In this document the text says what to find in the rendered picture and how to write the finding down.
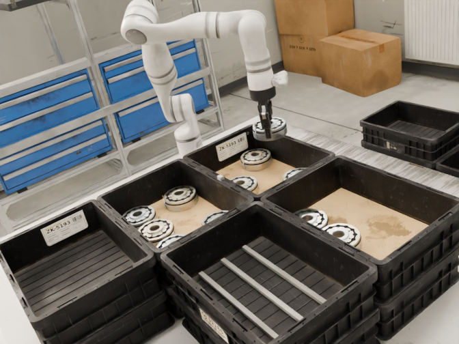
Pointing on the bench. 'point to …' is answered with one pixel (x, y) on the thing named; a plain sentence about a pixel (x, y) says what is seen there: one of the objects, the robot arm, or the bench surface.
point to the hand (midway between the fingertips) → (268, 130)
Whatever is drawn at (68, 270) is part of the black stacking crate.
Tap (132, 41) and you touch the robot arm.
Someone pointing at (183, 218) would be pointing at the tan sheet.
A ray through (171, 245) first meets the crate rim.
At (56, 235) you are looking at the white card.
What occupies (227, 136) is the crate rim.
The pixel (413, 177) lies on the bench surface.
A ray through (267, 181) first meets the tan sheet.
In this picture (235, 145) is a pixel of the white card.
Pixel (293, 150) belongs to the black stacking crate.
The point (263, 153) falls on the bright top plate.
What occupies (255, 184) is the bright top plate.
